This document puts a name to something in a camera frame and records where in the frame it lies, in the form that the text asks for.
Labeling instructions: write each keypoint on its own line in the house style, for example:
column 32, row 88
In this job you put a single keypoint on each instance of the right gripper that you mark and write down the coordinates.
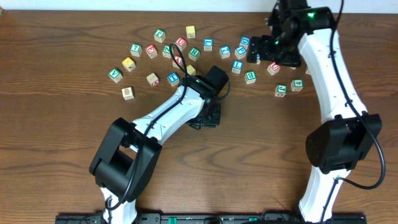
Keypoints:
column 255, row 50

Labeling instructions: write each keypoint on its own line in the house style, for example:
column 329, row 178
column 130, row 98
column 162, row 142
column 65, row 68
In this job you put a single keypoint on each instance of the yellow block left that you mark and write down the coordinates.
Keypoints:
column 129, row 64

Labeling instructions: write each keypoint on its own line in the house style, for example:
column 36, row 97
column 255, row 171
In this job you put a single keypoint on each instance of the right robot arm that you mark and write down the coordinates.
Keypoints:
column 308, row 35

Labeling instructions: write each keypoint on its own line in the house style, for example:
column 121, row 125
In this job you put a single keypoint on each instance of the blue P block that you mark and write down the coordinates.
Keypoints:
column 240, row 52

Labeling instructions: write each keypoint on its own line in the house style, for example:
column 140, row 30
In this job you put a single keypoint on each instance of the green Z block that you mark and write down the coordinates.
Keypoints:
column 167, row 51

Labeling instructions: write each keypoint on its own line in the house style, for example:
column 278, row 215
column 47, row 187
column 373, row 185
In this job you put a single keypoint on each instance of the green 7 block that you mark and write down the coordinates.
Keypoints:
column 136, row 50

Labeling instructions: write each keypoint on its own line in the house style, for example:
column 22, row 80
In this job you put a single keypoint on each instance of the green J block lower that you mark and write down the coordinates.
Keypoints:
column 280, row 90

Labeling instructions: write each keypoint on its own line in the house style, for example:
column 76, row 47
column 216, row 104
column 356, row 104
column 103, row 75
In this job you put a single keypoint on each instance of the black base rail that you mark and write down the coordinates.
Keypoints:
column 155, row 218

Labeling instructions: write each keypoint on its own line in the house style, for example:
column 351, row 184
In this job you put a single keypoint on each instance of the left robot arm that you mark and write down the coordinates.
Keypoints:
column 125, row 160

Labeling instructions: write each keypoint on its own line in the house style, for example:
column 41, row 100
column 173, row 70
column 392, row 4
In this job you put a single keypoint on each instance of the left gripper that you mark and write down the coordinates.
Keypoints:
column 207, row 119

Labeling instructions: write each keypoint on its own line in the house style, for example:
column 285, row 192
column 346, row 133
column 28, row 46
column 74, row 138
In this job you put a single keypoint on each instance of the red-sided wooden block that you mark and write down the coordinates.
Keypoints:
column 153, row 79

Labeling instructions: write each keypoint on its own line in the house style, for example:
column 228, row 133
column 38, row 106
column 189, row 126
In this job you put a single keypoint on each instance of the yellow S block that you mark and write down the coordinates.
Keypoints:
column 191, row 70

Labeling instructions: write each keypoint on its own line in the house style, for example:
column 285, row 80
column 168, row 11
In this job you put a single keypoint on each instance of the green V block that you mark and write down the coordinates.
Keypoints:
column 116, row 75

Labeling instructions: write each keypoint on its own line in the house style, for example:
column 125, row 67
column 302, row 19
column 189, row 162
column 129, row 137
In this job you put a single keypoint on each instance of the plain wooden picture block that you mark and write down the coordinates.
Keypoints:
column 128, row 93

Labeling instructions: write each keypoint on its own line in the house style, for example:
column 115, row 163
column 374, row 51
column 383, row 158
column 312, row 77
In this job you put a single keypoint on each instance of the green j block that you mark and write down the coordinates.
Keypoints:
column 159, row 35
column 280, row 90

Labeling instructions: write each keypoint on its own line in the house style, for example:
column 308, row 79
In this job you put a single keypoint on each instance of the green B block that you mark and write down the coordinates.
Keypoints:
column 250, row 77

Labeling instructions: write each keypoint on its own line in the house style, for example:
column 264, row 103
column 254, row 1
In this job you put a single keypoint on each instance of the blue 2 block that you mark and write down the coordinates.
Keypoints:
column 225, row 52

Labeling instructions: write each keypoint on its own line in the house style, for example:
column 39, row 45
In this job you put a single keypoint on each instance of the blue 5 block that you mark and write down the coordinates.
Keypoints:
column 258, row 60

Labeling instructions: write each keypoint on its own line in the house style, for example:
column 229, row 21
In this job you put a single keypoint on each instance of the blue L block lower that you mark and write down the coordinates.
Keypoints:
column 237, row 67

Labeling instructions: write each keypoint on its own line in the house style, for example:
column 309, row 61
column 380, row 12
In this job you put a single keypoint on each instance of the green R block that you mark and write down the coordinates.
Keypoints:
column 194, row 54

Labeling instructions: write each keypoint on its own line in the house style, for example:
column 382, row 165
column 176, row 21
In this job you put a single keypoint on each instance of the blue l block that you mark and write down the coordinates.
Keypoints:
column 208, row 45
column 237, row 67

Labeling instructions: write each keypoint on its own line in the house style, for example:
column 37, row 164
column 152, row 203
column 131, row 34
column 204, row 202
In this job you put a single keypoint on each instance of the red A block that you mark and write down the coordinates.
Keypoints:
column 177, row 62

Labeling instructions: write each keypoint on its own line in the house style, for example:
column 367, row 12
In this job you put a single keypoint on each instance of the red U block left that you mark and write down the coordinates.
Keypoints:
column 181, row 43

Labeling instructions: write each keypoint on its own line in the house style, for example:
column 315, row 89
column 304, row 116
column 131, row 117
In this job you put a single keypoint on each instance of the green 4 block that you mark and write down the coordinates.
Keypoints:
column 296, row 85

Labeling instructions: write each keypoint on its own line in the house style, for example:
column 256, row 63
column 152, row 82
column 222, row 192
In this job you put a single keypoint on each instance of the red u block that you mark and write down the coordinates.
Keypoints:
column 181, row 43
column 273, row 68

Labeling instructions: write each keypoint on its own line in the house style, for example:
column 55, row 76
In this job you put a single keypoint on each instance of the plain yellow block top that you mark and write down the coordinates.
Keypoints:
column 190, row 31

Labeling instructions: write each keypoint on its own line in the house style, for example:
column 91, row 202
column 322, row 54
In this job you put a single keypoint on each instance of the blue L block top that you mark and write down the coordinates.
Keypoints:
column 208, row 45

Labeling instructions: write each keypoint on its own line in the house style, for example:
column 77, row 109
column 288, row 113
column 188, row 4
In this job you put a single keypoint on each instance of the blue D block upper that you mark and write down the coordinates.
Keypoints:
column 245, row 42

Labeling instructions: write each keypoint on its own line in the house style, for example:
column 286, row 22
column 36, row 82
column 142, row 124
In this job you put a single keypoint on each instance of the red U block right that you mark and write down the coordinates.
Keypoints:
column 273, row 68

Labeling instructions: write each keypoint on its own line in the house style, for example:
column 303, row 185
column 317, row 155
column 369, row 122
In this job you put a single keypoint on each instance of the blue T block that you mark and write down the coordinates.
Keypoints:
column 173, row 79

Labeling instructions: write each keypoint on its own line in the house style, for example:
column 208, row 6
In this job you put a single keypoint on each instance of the green J block top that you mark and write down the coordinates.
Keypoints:
column 159, row 35

